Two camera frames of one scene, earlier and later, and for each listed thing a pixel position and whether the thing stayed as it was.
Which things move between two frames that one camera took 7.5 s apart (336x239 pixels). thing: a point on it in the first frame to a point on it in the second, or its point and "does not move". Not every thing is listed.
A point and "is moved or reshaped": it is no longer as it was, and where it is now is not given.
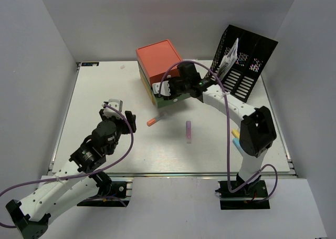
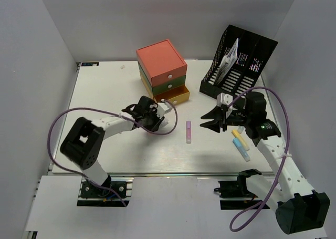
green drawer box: [161, 102] is moved or reshaped
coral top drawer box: [157, 59] does not move
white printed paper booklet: [228, 61] does not move
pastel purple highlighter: [188, 130] does not move
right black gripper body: [178, 86] to [238, 117]
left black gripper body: [123, 128] to [152, 121]
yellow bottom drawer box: [147, 87] is moved or reshaped
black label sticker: [90, 64] does not move
